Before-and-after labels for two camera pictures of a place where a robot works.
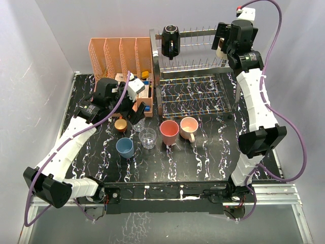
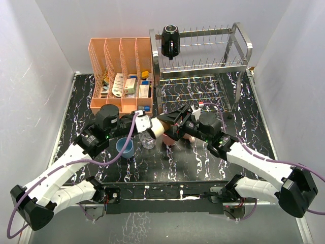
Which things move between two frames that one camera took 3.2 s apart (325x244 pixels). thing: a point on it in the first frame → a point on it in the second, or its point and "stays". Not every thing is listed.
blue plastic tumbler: (125, 147) stays
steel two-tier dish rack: (198, 82) stays
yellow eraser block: (145, 74) stays
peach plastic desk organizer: (109, 56) stays
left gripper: (133, 116) → (131, 116)
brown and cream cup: (220, 54) → (158, 127)
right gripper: (222, 31) → (172, 117)
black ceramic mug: (170, 41) stays
